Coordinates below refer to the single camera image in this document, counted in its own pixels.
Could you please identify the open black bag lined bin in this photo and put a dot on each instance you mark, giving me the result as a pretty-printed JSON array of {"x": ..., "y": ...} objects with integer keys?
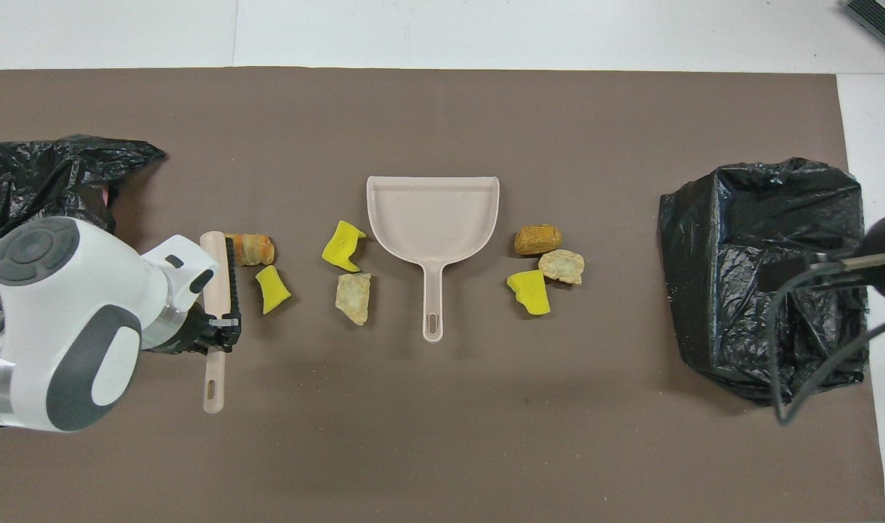
[{"x": 711, "y": 290}]

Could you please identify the wedge yellow sponge green back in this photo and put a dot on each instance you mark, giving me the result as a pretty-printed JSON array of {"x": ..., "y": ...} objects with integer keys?
[{"x": 271, "y": 289}]

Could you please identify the pale beige rock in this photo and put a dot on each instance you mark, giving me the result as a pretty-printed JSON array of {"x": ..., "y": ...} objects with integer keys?
[{"x": 562, "y": 266}]

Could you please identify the brown bread roll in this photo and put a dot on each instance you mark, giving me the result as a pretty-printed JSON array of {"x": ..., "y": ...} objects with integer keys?
[{"x": 537, "y": 240}]

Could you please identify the dark ribbed device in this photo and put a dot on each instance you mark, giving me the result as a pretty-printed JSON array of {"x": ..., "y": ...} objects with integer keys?
[{"x": 881, "y": 18}]

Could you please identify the striped orange croissant piece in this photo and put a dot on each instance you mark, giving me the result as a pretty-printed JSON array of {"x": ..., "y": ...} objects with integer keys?
[{"x": 257, "y": 249}]

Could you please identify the brown table mat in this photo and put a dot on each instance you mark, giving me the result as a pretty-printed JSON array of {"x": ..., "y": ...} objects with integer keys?
[{"x": 442, "y": 116}]

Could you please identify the notched yellow sponge piece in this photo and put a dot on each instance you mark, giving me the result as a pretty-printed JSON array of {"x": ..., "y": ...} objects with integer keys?
[{"x": 340, "y": 247}]

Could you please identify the beige plastic dustpan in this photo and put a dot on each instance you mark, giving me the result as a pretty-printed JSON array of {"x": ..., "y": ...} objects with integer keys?
[{"x": 431, "y": 218}]

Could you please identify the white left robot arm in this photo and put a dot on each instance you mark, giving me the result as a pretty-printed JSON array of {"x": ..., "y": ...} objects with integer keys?
[{"x": 64, "y": 327}]

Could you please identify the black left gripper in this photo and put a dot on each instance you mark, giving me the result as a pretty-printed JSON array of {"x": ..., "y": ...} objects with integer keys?
[{"x": 188, "y": 338}]

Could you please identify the thick yellow sponge chunk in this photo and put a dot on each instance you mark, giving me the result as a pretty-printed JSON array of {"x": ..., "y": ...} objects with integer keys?
[{"x": 531, "y": 294}]

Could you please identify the crumpled black trash bag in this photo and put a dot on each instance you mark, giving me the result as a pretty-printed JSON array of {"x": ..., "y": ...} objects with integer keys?
[{"x": 50, "y": 174}]

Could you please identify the beige brush black bristles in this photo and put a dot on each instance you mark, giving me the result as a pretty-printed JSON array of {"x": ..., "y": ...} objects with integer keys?
[{"x": 213, "y": 276}]

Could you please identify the pink plastic bin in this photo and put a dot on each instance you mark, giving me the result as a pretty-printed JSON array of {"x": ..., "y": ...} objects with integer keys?
[{"x": 107, "y": 195}]

